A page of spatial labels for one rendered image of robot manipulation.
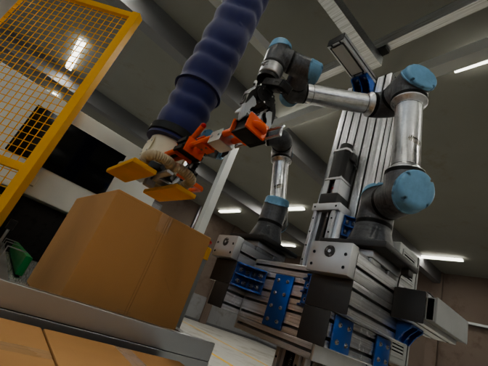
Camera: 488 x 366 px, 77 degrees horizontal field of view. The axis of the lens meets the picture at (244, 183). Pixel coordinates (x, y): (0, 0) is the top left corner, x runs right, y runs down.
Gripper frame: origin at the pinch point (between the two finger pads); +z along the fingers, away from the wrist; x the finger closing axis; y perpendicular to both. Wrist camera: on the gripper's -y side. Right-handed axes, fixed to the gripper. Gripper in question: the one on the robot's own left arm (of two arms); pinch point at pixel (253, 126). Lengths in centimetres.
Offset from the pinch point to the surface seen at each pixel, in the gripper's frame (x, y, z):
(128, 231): 9, 36, 37
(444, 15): -120, 5, -186
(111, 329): 3, 29, 65
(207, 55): 7, 51, -52
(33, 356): 25, 1, 67
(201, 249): -20, 37, 33
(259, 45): -65, 157, -199
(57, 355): 20, 4, 67
